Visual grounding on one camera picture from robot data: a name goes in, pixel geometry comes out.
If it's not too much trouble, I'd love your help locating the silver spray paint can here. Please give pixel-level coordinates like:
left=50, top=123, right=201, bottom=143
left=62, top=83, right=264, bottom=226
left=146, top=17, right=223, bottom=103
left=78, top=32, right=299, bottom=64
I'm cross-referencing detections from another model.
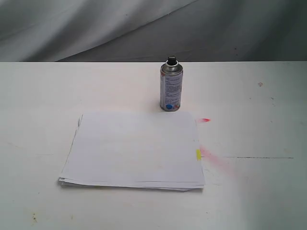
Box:
left=160, top=56, right=183, bottom=112

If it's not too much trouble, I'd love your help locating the white paper stack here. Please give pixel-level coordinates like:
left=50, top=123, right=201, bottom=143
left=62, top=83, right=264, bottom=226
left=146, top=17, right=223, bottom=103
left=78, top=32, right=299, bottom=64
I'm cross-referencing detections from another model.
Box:
left=59, top=112, right=204, bottom=191

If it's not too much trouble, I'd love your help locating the grey backdrop cloth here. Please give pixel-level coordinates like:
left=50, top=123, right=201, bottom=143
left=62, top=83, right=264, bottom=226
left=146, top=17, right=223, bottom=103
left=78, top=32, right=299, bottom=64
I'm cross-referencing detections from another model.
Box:
left=0, top=0, right=307, bottom=62

